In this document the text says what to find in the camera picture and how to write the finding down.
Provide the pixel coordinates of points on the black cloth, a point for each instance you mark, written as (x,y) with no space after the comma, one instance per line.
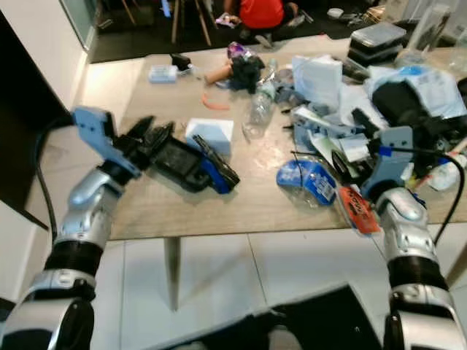
(246,73)

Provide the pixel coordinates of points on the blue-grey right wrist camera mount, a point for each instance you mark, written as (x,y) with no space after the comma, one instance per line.
(394,164)

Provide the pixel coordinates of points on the purple wrapper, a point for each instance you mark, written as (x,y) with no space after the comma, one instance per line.
(238,51)

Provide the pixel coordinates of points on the black robot lower body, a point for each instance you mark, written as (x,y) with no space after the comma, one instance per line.
(321,321)

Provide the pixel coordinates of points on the orange strip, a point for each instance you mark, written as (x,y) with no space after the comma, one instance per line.
(215,106)

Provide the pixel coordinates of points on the person in red shirt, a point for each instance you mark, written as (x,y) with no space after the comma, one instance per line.
(261,11)

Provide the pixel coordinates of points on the white paper sheet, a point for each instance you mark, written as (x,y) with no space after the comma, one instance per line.
(208,131)

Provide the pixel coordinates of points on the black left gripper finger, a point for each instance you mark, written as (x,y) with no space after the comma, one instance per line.
(217,179)
(219,164)

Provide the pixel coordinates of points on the white bowl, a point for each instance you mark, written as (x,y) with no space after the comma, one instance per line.
(336,13)

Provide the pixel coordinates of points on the colourful magazine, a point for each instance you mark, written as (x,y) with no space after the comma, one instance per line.
(226,20)

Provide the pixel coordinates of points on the brown cardboard tube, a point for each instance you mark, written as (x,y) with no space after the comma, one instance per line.
(219,73)

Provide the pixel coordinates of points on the orange snack packet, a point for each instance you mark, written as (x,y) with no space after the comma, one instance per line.
(359,211)

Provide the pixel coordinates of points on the small white box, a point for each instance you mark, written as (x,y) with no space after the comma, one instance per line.
(163,73)

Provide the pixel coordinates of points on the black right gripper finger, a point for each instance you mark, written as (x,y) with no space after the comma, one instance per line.
(366,125)
(343,166)

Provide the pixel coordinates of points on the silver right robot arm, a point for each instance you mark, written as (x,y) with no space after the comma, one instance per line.
(408,226)

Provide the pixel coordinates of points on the small black object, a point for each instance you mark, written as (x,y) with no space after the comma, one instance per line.
(181,62)

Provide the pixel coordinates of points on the clear plastic bottle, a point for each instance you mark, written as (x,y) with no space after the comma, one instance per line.
(257,109)

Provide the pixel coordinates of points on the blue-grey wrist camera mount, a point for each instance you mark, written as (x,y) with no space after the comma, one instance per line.
(98,135)
(394,164)

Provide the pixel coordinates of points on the black carpet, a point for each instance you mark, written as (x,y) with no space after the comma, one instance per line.
(139,44)

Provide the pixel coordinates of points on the grey table leg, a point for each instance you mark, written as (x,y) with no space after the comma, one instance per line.
(173,270)

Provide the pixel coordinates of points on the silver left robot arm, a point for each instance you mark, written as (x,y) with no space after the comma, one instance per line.
(76,219)

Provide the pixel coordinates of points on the blue white printed plastic bag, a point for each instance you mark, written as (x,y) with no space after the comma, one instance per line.
(434,87)

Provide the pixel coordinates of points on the glass door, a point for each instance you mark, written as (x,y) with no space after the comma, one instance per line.
(79,14)

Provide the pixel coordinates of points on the wooden stool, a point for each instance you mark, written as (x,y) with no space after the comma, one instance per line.
(175,22)

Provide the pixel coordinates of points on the white crumpled plastic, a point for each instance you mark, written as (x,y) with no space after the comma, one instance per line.
(441,175)

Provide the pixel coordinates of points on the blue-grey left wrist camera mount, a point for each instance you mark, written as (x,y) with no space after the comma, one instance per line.
(98,135)

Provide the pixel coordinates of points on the black bag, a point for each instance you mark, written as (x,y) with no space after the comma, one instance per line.
(405,102)

